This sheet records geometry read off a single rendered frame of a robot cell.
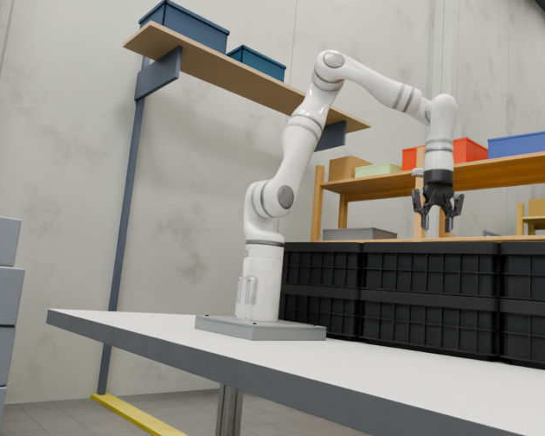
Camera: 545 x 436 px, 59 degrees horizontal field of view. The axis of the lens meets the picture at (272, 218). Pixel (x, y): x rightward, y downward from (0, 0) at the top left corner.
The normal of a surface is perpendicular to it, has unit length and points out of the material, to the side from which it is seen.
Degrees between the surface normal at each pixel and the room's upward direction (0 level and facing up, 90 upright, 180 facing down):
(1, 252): 90
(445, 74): 90
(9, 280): 90
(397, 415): 90
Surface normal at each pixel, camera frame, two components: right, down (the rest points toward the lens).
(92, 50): 0.65, -0.07
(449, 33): -0.75, -0.17
